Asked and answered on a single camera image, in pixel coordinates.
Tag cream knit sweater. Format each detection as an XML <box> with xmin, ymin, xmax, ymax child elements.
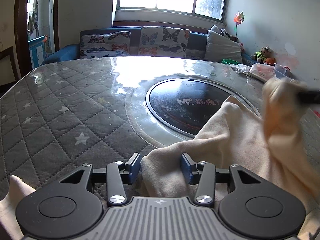
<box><xmin>1</xmin><ymin>96</ymin><xmax>319</xmax><ymax>239</ymax></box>

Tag pink white folded clothes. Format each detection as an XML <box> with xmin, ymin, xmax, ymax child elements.
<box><xmin>231</xmin><ymin>63</ymin><xmax>276</xmax><ymax>83</ymax></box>

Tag clear plastic storage box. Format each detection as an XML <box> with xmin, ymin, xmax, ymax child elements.
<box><xmin>274</xmin><ymin>63</ymin><xmax>298</xmax><ymax>80</ymax></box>

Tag teddy bear toy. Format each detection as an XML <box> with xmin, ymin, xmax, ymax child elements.
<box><xmin>251</xmin><ymin>47</ymin><xmax>276</xmax><ymax>66</ymax></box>

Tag black induction cooktop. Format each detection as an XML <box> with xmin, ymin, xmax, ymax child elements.
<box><xmin>145</xmin><ymin>78</ymin><xmax>259</xmax><ymax>138</ymax></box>

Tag green plastic basin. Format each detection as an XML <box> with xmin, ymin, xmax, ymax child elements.
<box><xmin>222</xmin><ymin>59</ymin><xmax>239</xmax><ymax>65</ymax></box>

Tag grey quilted table cover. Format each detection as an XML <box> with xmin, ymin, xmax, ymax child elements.
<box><xmin>1</xmin><ymin>57</ymin><xmax>319</xmax><ymax>200</ymax></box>

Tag grey pillow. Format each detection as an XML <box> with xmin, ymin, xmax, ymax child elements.
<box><xmin>204</xmin><ymin>30</ymin><xmax>242</xmax><ymax>63</ymax></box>

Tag colourful pinwheel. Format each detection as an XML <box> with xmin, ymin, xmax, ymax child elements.
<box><xmin>233</xmin><ymin>11</ymin><xmax>245</xmax><ymax>38</ymax></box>

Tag white plush toy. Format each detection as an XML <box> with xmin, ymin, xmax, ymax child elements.
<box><xmin>210</xmin><ymin>25</ymin><xmax>236</xmax><ymax>41</ymax></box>

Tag blue sofa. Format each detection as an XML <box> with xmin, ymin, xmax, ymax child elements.
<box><xmin>39</xmin><ymin>26</ymin><xmax>258</xmax><ymax>67</ymax></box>

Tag right butterfly cushion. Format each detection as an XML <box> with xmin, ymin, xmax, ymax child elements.
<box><xmin>138</xmin><ymin>26</ymin><xmax>190</xmax><ymax>58</ymax></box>

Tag butterfly cushion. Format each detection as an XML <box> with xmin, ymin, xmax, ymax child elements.
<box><xmin>138</xmin><ymin>26</ymin><xmax>190</xmax><ymax>58</ymax></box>
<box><xmin>79</xmin><ymin>31</ymin><xmax>131</xmax><ymax>59</ymax></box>

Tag left butterfly cushion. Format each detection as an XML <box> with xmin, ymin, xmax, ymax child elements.
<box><xmin>79</xmin><ymin>31</ymin><xmax>131</xmax><ymax>59</ymax></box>

